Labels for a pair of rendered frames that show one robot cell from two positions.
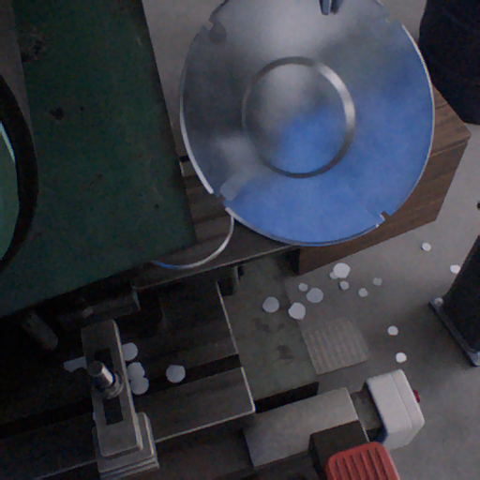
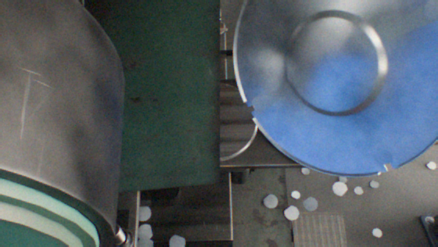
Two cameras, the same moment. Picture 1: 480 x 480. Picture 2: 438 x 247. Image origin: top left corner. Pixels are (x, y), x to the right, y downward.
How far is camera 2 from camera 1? 0.10 m
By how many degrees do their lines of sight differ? 6
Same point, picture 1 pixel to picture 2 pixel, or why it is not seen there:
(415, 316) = (403, 226)
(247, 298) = (252, 190)
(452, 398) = not seen: outside the picture
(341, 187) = (356, 131)
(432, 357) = not seen: outside the picture
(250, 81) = (303, 21)
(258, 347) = (250, 235)
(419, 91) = not seen: outside the picture
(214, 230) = (238, 134)
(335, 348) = (319, 236)
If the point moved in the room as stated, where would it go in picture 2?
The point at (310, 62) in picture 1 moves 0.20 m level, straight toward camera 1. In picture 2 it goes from (360, 21) to (308, 173)
